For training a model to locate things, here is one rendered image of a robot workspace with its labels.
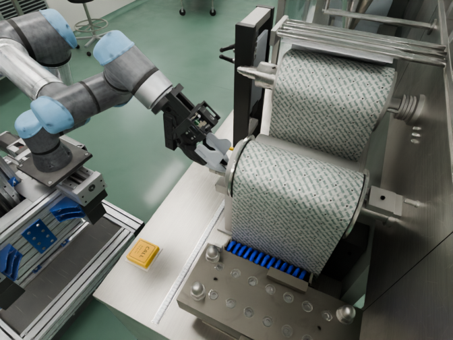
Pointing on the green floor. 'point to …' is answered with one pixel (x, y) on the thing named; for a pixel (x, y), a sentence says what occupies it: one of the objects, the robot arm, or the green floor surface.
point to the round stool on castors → (89, 23)
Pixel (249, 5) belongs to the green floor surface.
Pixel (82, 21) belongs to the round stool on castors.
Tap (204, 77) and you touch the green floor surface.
